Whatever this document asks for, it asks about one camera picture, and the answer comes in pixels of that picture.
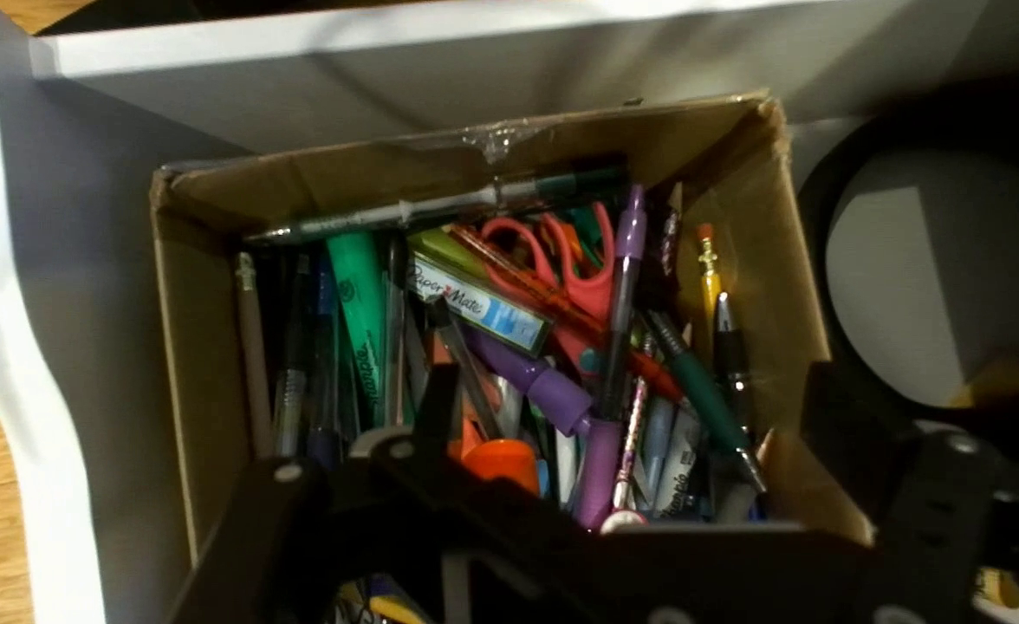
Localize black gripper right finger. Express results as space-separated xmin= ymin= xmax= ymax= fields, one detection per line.
xmin=799 ymin=360 xmax=1019 ymax=624

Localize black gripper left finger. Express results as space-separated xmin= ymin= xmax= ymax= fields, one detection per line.
xmin=170 ymin=364 xmax=602 ymax=624

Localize green marker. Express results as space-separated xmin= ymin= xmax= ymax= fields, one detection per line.
xmin=324 ymin=230 xmax=384 ymax=416

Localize open white drawer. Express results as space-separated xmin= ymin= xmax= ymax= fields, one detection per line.
xmin=0 ymin=0 xmax=1019 ymax=624

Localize black coiled cable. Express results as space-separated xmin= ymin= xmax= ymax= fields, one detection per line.
xmin=792 ymin=108 xmax=1019 ymax=441

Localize purple pen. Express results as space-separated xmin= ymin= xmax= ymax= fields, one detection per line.
xmin=595 ymin=187 xmax=648 ymax=419

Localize purple marker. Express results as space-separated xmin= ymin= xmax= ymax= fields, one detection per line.
xmin=468 ymin=334 xmax=594 ymax=438

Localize orange scissors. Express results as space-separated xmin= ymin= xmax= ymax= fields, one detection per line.
xmin=450 ymin=201 xmax=617 ymax=345

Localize green ballpoint pen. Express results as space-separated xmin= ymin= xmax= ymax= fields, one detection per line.
xmin=643 ymin=309 xmax=766 ymax=487

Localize cardboard box of pens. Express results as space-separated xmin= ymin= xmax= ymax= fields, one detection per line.
xmin=152 ymin=95 xmax=871 ymax=551

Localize grey long pen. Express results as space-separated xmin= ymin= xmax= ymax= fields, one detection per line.
xmin=250 ymin=166 xmax=622 ymax=242

